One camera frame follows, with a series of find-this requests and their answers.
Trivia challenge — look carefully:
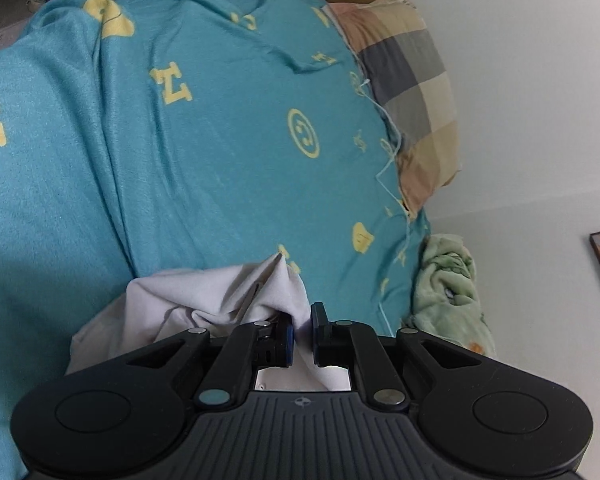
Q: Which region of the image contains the green fleece printed blanket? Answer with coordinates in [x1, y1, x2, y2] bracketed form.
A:
[402, 234, 498, 356]

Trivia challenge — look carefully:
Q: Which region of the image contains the bed with teal sheet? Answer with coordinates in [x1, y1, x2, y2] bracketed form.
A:
[0, 0, 433, 480]

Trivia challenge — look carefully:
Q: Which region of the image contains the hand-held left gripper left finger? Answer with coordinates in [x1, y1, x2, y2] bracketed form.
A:
[125, 312, 296, 407]

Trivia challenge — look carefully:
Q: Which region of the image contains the white charging cable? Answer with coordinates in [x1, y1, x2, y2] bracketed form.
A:
[359, 77, 417, 311]

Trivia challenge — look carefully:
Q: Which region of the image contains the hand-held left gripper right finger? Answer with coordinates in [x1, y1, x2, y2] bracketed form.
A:
[311, 302, 481, 407]

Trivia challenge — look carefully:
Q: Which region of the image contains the plaid pillow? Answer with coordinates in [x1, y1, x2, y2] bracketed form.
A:
[325, 0, 463, 216]

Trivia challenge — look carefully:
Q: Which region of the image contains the white shirt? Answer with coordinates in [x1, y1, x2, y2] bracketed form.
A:
[65, 252, 351, 393]

